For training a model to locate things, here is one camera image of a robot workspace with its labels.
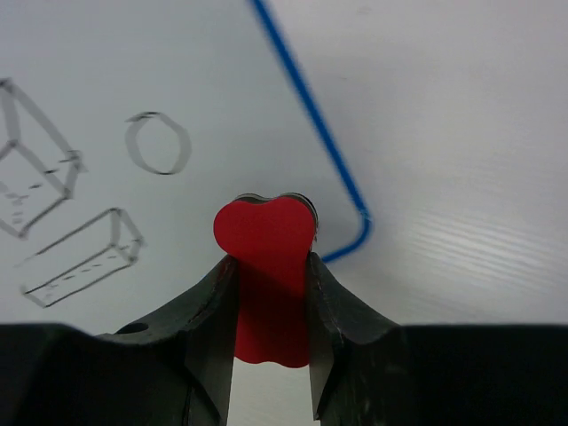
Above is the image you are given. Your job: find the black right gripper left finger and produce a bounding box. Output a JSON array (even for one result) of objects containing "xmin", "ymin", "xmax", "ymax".
[{"xmin": 1, "ymin": 257, "xmax": 239, "ymax": 425}]

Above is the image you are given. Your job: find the blue framed whiteboard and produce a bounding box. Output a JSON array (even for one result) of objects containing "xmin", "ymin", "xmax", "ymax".
[{"xmin": 1, "ymin": 1, "xmax": 363, "ymax": 333}]

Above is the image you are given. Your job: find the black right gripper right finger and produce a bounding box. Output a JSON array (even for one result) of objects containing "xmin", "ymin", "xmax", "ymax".
[{"xmin": 307, "ymin": 254, "xmax": 567, "ymax": 425}]

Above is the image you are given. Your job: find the red bone-shaped eraser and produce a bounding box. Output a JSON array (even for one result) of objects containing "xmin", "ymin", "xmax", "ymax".
[{"xmin": 213, "ymin": 193, "xmax": 319, "ymax": 368}]

